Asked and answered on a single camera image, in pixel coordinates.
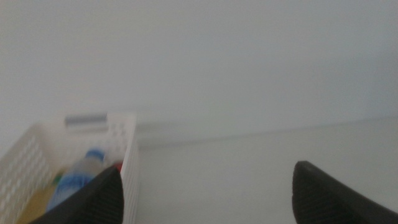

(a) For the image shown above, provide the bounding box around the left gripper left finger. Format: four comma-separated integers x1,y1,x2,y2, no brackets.
29,164,125,224

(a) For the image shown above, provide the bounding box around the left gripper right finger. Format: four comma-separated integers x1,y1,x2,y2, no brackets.
291,160,398,224

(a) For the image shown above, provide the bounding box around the clear water bottle blue cap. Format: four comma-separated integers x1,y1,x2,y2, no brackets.
46,148,106,213

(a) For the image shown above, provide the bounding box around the yellow tea bottle white cap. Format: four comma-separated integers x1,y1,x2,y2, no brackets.
15,169,68,224

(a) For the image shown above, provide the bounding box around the white perforated plastic basket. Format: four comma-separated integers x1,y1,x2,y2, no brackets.
0,112,139,224

